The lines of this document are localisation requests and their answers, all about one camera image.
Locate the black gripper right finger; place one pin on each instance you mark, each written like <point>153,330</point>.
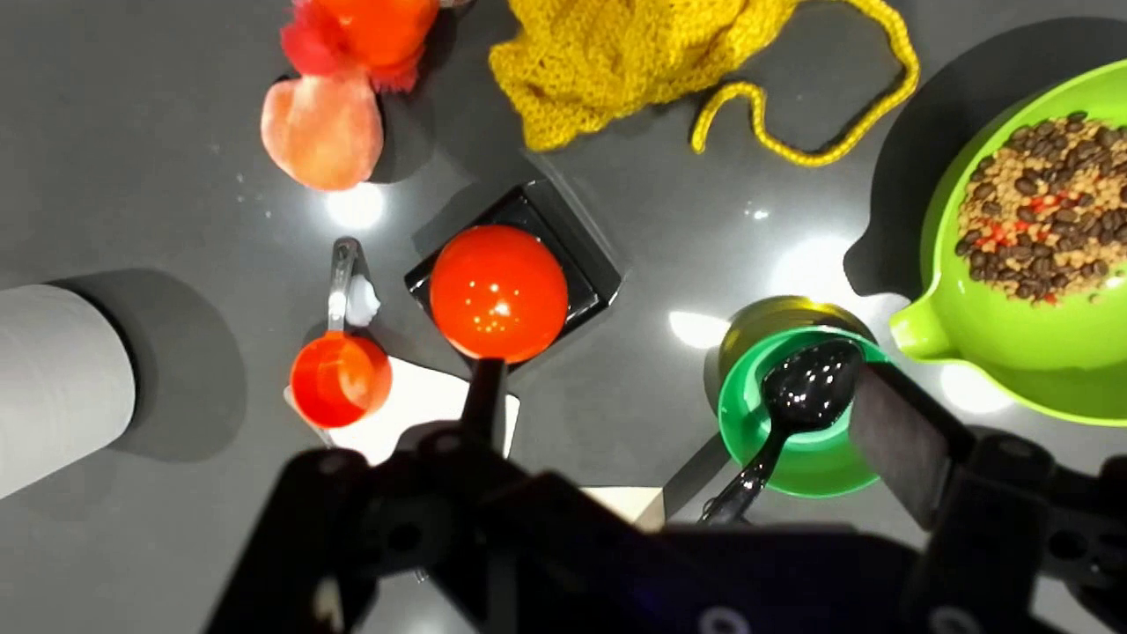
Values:
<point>910,442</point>

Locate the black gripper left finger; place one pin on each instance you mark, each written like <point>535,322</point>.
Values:
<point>483,407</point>

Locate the black plastic spoon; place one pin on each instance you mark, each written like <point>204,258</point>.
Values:
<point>805,390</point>

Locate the large green spouted bowl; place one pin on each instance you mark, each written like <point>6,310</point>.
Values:
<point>1034,341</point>

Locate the black box with red dome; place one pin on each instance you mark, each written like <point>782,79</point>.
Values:
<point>498,295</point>

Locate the small red cup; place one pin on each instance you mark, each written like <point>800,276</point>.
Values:
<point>339,379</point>

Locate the small green cup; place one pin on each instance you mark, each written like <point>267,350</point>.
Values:
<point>751,424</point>

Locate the small clear plastic piece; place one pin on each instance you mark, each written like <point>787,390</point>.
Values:
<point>350,288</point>

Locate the brown bean food mix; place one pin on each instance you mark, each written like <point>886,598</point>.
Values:
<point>1045,204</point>

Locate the orange pink plush toy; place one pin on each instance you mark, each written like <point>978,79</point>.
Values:
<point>328,106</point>

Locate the yellow knitted net bag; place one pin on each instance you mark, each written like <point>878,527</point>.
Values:
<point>612,58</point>

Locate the white paper towel roll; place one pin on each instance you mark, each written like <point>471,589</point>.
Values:
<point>58,382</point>

